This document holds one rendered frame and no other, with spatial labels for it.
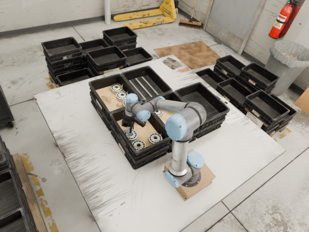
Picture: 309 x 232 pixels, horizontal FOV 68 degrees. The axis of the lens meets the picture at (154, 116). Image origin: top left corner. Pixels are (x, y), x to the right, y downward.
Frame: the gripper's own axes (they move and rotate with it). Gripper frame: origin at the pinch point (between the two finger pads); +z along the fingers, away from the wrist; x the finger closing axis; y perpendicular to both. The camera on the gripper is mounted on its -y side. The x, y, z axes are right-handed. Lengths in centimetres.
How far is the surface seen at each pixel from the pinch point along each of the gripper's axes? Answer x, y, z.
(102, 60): -129, 70, 36
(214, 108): -49, -62, 2
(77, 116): -15, 50, 15
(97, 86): -39, 41, -1
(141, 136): -0.2, -7.2, 2.0
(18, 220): 66, 58, 36
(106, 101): -27.0, 29.0, 2.1
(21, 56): -160, 211, 85
